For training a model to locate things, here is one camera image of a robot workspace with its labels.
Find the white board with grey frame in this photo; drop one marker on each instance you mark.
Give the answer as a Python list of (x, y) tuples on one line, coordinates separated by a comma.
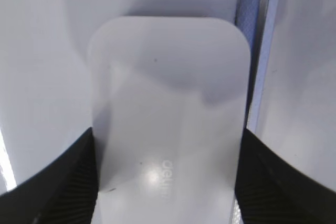
[(46, 86)]

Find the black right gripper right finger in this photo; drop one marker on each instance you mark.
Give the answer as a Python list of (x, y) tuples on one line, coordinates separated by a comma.
[(269, 190)]

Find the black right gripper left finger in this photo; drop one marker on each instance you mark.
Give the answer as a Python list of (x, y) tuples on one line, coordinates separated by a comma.
[(63, 192)]

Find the white rectangular board eraser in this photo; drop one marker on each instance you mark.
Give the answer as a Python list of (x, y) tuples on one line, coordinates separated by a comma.
[(169, 96)]

